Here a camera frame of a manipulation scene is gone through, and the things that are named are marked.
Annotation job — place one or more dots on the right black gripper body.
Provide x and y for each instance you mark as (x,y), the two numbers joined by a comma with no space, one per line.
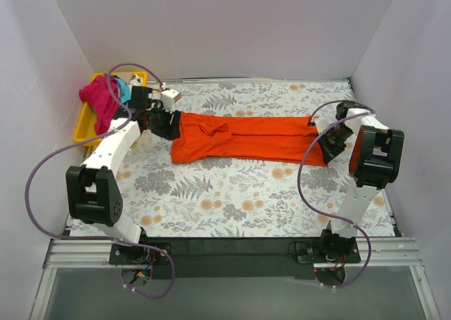
(328,146)

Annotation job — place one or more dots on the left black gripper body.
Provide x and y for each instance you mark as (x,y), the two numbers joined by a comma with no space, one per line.
(170,125)

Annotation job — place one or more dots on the orange t shirt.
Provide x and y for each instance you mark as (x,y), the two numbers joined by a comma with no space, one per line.
(281,139)

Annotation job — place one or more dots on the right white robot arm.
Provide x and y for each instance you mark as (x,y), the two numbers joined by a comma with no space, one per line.
(374,163)

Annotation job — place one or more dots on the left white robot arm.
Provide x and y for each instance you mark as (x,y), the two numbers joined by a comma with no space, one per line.
(93,193)

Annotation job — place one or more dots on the teal t shirt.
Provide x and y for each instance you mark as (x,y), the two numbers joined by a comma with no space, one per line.
(124,90)

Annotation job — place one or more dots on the white t shirt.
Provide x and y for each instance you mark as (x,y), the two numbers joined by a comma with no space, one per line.
(136,80)

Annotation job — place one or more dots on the magenta t shirt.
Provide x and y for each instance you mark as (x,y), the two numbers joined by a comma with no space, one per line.
(97,95)

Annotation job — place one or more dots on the yellow plastic bin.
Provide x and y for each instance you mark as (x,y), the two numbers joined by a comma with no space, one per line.
(84,129)

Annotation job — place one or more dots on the floral patterned table mat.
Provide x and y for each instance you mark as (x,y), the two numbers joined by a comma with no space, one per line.
(234,197)

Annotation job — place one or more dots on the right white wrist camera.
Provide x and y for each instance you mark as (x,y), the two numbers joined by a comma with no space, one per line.
(318,123)

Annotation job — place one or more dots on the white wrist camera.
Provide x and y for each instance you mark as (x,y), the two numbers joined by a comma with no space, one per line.
(318,123)
(169,97)

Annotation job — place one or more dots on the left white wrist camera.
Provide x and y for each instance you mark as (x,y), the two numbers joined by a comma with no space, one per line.
(169,97)

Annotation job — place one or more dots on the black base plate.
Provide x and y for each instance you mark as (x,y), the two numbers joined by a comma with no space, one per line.
(228,257)

